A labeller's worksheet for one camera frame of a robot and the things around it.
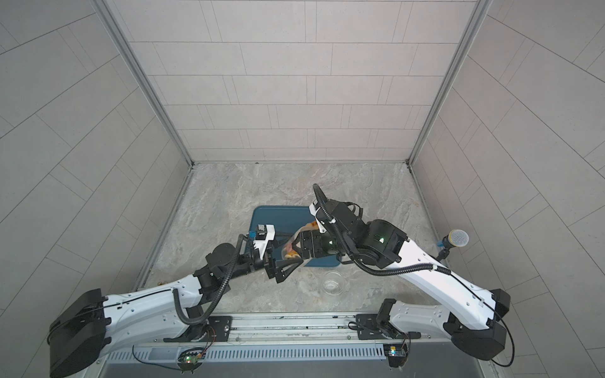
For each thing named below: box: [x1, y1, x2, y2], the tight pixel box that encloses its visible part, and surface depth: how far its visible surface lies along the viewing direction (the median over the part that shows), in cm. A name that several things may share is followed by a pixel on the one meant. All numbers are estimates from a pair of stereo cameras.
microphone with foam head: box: [436, 229, 470, 262], surface depth 67 cm
